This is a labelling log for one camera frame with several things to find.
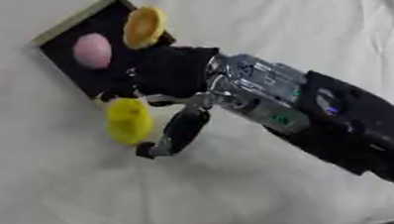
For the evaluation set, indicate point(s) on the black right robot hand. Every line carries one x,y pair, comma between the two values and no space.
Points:
171,71

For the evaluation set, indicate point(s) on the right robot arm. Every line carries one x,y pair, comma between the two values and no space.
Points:
322,111

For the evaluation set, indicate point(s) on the cardboard box with black inside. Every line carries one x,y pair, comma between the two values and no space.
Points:
86,55

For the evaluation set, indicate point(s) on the orange round toy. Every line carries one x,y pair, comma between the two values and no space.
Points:
143,27

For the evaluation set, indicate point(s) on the yellow toy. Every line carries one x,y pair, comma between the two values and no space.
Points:
127,120

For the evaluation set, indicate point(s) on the pink egg-shaped toy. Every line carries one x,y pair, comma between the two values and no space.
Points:
92,51

